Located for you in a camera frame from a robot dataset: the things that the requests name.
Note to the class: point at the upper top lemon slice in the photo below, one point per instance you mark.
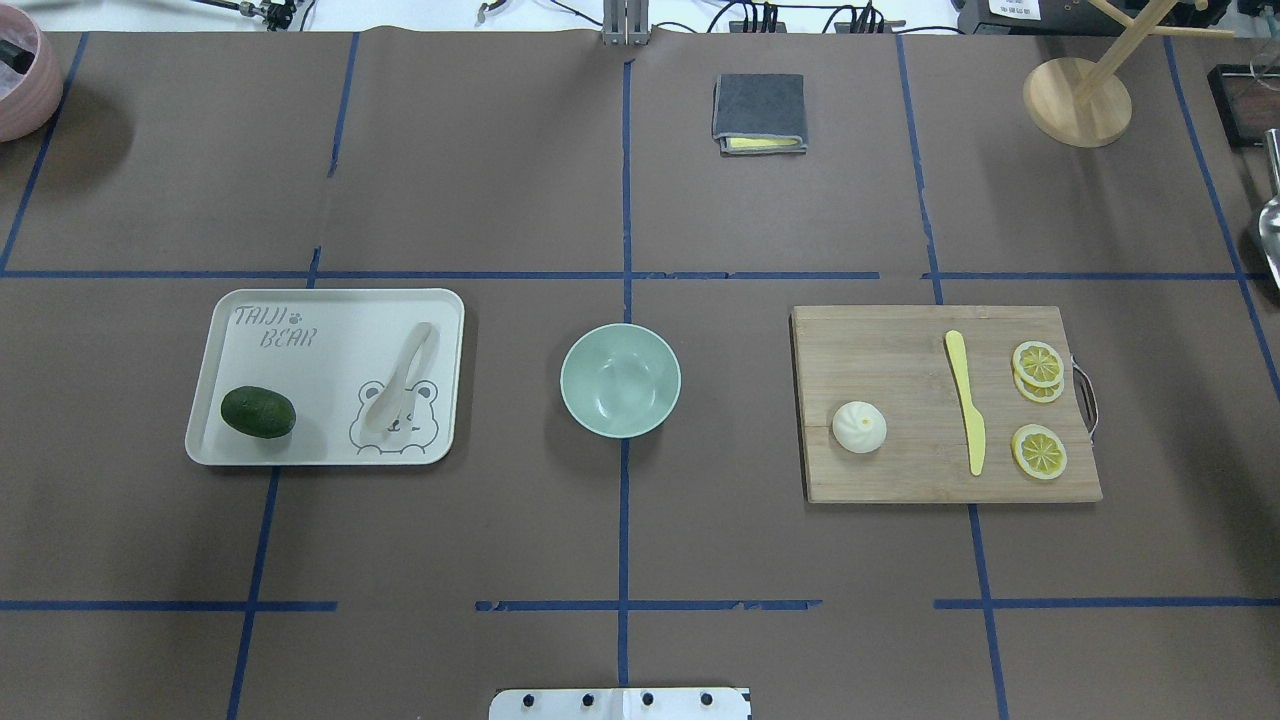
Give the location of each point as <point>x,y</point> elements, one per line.
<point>1037,364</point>

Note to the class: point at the wooden mug tree stand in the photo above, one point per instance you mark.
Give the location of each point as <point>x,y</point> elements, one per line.
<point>1081,102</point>

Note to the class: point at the yellow plastic knife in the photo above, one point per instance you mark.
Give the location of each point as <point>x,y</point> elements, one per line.
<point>973,420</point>

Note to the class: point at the black rectangular tray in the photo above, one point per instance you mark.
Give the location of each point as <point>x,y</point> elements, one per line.
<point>1247,104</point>

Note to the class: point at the light green bowl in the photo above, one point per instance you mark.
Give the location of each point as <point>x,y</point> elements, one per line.
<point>620,380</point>

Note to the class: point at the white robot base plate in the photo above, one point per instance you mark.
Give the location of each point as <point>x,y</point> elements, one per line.
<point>623,703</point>

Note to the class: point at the silver metal scoop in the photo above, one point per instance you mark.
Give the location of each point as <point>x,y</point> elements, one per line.
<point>1268,220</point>

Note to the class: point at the lower lemon slice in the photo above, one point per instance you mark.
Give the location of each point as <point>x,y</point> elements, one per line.
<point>1038,452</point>

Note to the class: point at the white steamed bun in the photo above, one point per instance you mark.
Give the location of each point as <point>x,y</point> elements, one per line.
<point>859,427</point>

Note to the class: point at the cream ceramic spoon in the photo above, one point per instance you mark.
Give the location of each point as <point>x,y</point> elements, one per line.
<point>388,407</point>

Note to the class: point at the cream bear serving tray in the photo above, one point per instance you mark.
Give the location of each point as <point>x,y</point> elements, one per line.
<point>330,352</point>

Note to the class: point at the upper bottom lemon slice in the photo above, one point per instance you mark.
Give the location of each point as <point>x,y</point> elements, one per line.
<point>1039,394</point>

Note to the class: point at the pink mixing bowl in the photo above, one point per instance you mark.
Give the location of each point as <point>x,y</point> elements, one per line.
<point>29,99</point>

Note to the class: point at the bamboo cutting board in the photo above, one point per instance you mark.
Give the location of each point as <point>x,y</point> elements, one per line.
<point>894,357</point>

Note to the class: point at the green avocado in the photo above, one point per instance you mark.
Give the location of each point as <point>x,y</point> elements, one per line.
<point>258,412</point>

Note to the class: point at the lemon slice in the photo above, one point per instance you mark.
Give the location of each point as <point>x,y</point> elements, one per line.
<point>1037,364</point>
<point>1038,452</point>
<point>1039,394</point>

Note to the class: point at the folded grey cloth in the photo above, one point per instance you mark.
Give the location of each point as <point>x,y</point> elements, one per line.
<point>760,114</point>

